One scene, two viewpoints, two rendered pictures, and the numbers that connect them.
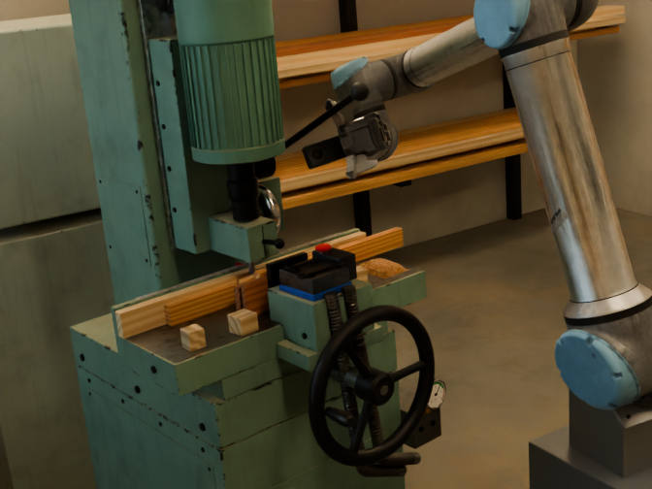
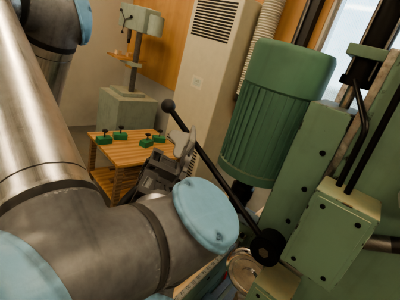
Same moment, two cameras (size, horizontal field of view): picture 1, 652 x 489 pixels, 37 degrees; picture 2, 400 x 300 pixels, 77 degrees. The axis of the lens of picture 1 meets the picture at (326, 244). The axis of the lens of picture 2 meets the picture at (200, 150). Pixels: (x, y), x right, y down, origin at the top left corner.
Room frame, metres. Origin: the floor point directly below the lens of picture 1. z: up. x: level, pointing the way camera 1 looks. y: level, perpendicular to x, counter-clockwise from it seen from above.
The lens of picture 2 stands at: (2.34, -0.19, 1.46)
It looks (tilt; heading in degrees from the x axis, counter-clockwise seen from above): 23 degrees down; 160
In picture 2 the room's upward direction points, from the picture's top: 16 degrees clockwise
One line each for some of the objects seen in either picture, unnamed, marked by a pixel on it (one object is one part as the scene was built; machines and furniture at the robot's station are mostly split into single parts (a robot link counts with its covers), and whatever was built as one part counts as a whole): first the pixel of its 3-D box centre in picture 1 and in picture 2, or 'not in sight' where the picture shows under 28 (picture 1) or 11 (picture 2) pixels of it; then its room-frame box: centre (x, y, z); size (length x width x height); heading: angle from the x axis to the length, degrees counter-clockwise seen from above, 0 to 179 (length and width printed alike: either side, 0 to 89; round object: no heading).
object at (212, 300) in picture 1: (294, 272); not in sight; (1.89, 0.07, 0.92); 0.60 x 0.02 x 0.04; 129
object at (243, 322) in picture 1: (243, 322); not in sight; (1.64, 0.16, 0.92); 0.04 x 0.04 x 0.03; 42
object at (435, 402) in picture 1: (430, 396); not in sight; (1.82, -0.19, 0.65); 0.06 x 0.04 x 0.08; 129
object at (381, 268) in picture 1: (380, 265); not in sight; (1.92, -0.11, 0.91); 0.10 x 0.07 x 0.02; 39
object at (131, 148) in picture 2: not in sight; (134, 165); (0.34, -0.01, 0.32); 0.66 x 0.57 x 0.64; 118
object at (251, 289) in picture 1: (296, 283); not in sight; (1.78, 0.06, 0.93); 0.25 x 0.01 x 0.07; 129
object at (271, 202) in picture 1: (260, 212); (250, 273); (2.00, 0.13, 1.02); 0.12 x 0.03 x 0.12; 39
